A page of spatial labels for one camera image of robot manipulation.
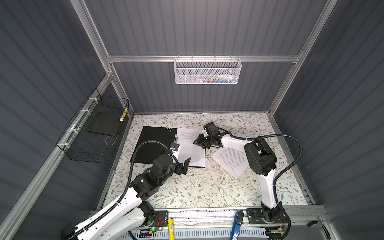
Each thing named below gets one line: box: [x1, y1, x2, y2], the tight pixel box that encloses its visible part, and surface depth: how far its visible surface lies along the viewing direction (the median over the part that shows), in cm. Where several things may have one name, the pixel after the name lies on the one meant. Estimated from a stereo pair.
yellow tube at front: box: [167, 218, 175, 240], surface depth 71 cm
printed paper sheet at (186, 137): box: [177, 125, 206, 168], surface depth 98 cm
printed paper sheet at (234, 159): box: [211, 146, 249, 179], surface depth 95 cm
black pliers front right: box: [307, 216, 331, 240], surface depth 73 cm
